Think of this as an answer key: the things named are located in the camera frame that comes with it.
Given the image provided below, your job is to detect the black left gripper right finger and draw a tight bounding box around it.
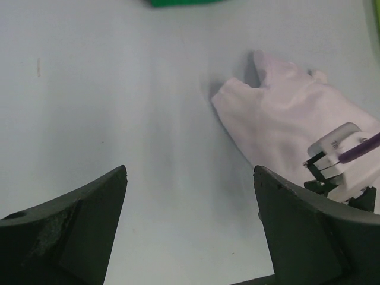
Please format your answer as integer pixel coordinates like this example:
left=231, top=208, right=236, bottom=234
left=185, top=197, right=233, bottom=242
left=254, top=166, right=379, bottom=284

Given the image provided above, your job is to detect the white t shirt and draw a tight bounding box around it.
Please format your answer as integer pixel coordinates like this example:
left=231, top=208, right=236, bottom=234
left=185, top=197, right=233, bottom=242
left=211, top=50, right=379, bottom=186

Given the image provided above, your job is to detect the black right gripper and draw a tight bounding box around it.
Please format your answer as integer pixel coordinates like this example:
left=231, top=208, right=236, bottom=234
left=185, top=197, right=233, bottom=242
left=304, top=180, right=376, bottom=211

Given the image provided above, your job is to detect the green folded t shirt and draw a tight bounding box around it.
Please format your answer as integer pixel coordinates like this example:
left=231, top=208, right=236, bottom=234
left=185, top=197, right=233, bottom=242
left=147, top=0, right=221, bottom=8

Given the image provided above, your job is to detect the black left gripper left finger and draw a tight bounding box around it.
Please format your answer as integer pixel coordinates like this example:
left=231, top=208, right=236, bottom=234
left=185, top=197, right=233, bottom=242
left=1, top=166, right=128, bottom=284

